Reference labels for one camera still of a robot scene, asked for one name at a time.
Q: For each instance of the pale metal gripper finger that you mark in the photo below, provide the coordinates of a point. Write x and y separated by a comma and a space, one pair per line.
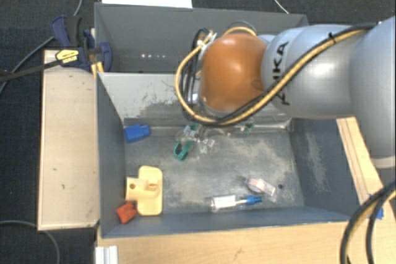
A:
206, 144
185, 138

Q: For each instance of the green plastic clip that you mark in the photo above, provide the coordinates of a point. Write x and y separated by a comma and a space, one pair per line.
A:
181, 154

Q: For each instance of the grey metal bin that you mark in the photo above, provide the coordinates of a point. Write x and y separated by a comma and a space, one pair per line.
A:
222, 164

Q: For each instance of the blue plastic block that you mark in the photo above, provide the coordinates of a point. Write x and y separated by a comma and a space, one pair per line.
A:
136, 133

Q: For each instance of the red-orange small block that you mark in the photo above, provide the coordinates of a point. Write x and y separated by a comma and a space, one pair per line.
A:
126, 212

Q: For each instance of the pale wood board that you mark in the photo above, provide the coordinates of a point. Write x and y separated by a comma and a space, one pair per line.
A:
68, 148

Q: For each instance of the cream plastic bracket part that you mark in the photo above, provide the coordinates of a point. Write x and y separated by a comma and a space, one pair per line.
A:
150, 191

